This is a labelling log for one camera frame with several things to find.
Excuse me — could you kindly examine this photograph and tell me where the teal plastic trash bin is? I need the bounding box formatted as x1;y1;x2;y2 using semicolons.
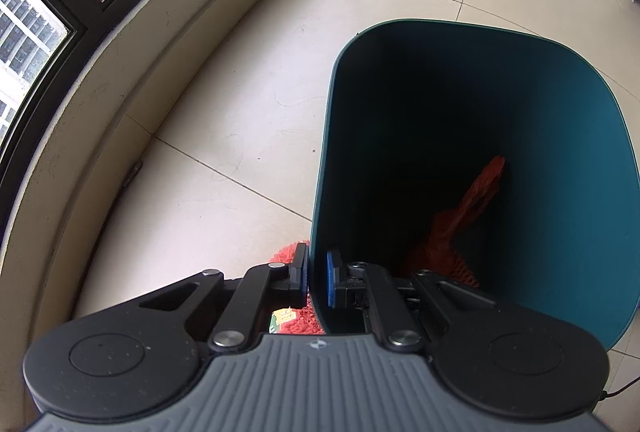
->
311;20;639;348

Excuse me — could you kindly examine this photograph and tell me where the colourful snack packet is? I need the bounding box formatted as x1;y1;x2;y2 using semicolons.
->
269;308;297;334

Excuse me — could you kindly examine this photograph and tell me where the red plastic wrapper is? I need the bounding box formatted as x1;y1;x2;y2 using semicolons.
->
411;156;506;288

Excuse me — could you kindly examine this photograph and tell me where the red shaggy rug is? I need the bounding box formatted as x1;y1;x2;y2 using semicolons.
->
268;241;328;337

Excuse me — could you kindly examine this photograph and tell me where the black cable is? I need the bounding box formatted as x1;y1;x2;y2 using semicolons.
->
598;373;640;401

